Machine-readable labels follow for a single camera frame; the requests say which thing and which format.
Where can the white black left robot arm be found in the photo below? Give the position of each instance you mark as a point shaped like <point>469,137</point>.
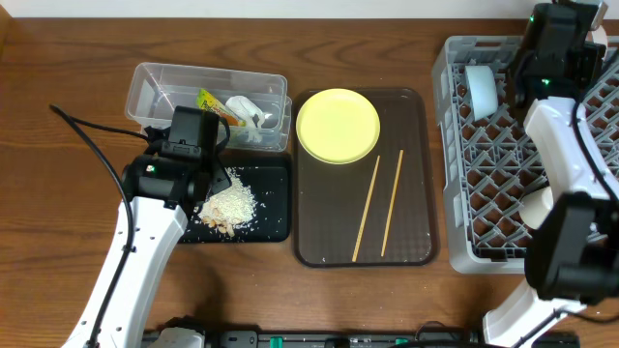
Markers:
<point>178,171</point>

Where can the dark brown serving tray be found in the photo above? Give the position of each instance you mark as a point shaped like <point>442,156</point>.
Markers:
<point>330,198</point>

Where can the white napkin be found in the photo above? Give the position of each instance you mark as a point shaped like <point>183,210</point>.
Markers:
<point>248,112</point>

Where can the green yellow snack wrapper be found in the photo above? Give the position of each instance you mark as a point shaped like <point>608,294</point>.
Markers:
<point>208,102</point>

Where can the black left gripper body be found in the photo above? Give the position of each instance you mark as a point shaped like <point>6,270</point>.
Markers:
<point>219,175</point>

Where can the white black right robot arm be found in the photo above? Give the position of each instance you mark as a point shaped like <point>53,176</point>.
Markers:
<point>572,261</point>

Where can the light blue plastic bowl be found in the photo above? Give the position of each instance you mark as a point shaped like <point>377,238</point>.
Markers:
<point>482,89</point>

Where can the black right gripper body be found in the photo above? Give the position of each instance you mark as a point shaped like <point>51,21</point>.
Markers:
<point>518,84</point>

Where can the black food waste tray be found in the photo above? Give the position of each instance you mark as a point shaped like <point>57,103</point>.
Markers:
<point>269,179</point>

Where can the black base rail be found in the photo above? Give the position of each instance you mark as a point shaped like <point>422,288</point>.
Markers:
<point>246,335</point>

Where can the clear plastic waste bin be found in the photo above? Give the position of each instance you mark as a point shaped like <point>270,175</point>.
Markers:
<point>157,89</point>

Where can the wooden chopstick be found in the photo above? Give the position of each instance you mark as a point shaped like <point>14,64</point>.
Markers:
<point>392,203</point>
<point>363,221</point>

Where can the pile of white rice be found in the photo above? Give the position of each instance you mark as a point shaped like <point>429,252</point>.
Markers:
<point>230,208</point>

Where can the grey dishwasher rack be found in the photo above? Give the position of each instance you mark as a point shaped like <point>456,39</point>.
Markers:
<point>491,164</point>

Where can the yellow plastic plate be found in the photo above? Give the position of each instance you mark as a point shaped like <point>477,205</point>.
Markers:
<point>338,126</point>

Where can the pink bowl with food scraps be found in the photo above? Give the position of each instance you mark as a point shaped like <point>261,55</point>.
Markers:
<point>598,36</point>

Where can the pale green plastic cup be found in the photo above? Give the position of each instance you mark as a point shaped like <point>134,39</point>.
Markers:
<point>535,207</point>

